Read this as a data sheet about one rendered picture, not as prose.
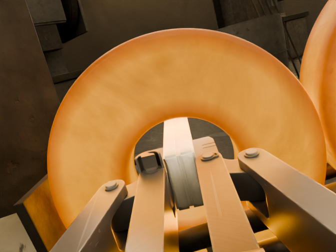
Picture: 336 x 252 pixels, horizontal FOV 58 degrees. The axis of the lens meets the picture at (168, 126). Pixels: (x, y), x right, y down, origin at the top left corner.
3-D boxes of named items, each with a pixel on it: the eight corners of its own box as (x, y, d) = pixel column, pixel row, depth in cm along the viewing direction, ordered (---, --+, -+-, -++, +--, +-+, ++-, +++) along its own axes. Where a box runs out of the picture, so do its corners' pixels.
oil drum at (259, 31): (217, 128, 289) (197, 34, 269) (258, 110, 318) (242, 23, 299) (268, 133, 239) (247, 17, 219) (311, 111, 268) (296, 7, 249)
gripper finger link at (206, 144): (200, 182, 13) (271, 166, 12) (191, 139, 17) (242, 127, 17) (207, 213, 13) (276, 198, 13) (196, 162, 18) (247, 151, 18)
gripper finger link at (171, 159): (192, 209, 15) (177, 212, 15) (184, 152, 22) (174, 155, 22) (177, 154, 14) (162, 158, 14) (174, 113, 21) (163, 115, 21)
